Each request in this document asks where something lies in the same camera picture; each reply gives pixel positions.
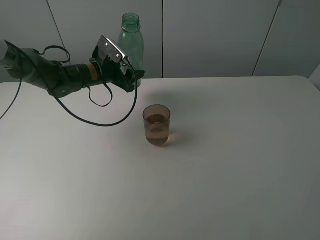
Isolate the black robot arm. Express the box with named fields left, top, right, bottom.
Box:
left=0, top=36, right=145, bottom=98

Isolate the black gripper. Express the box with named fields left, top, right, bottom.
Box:
left=89, top=58, right=145, bottom=93

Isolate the black round camera cable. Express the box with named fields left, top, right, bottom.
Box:
left=0, top=43, right=139, bottom=127

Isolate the black flat ribbon cable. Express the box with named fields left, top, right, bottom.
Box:
left=37, top=45, right=113, bottom=109

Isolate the green transparent plastic bottle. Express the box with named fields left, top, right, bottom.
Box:
left=117, top=13, right=144, bottom=71

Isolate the pink translucent plastic cup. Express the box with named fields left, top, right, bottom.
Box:
left=142, top=104, right=171, bottom=146

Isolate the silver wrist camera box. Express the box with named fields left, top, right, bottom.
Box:
left=91, top=35, right=130, bottom=66

